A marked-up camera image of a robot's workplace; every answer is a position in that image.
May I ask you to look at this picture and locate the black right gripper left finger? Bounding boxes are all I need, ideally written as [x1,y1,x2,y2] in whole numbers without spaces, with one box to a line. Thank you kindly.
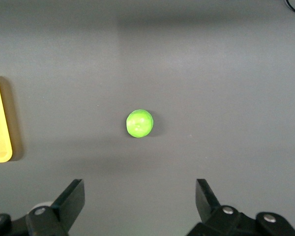
[0,178,86,236]

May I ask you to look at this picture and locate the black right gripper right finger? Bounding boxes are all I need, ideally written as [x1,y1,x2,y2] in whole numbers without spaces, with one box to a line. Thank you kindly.
[186,178,295,236]

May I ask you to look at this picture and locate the green ball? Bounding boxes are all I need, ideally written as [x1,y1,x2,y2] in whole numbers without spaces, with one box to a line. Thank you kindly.
[125,109,154,138]

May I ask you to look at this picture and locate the black cable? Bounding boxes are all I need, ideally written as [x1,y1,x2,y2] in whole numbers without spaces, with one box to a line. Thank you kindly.
[285,0,295,14]

